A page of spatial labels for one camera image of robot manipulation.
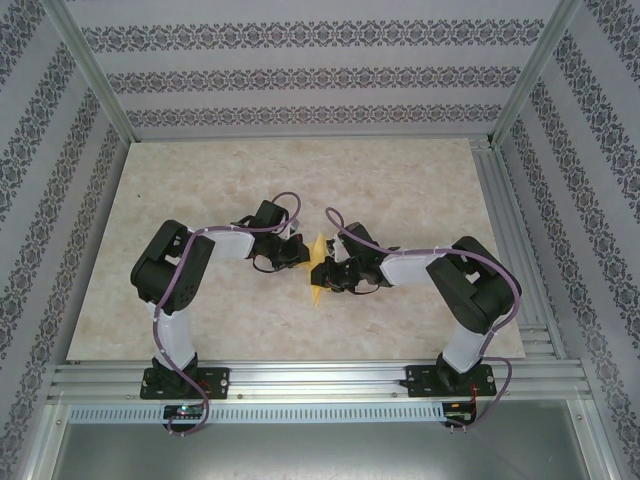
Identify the aluminium side rail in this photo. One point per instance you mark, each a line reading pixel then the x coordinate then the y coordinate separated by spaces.
pixel 492 180

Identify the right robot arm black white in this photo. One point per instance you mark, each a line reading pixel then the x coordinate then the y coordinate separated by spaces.
pixel 470 290

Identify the long aluminium mounting rail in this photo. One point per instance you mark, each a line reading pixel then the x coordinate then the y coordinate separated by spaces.
pixel 320 380

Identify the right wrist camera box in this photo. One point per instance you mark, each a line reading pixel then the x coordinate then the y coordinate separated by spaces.
pixel 340 250

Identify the thin aluminium rear rail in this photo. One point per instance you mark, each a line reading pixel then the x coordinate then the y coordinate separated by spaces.
pixel 300 136

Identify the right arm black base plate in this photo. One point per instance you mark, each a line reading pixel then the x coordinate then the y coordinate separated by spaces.
pixel 420 380

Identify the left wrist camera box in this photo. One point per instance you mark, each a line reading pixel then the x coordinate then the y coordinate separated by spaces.
pixel 292 227

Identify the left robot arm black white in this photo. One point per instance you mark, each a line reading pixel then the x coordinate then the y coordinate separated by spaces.
pixel 170 265

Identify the aluminium frame post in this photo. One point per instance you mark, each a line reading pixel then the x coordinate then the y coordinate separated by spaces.
pixel 535 70
pixel 90 70

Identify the grey metal panel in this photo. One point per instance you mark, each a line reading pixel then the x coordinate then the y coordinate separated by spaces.
pixel 320 455

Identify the yellow paper sheet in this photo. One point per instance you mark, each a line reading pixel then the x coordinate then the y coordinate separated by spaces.
pixel 317 250

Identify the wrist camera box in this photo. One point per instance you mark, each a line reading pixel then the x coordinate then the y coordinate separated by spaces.
pixel 340 250
pixel 292 227

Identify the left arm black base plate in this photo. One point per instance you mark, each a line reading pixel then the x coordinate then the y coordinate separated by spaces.
pixel 215 382

